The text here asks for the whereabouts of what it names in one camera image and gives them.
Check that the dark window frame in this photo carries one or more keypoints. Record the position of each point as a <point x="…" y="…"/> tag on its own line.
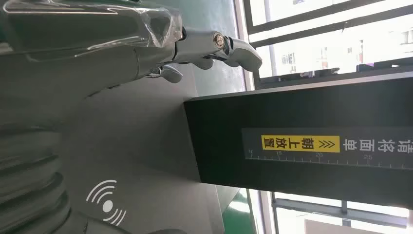
<point x="322" y="210"/>

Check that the green conveyor belt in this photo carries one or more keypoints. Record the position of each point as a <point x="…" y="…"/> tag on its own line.
<point x="237" y="214"/>

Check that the ruler label with yellow sticker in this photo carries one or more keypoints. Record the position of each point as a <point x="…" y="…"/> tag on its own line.
<point x="300" y="144"/>

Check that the black inbound scanning machine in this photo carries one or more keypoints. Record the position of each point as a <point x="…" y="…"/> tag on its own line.
<point x="290" y="106"/>

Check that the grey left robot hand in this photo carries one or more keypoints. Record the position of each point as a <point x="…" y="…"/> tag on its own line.
<point x="135" y="135"/>

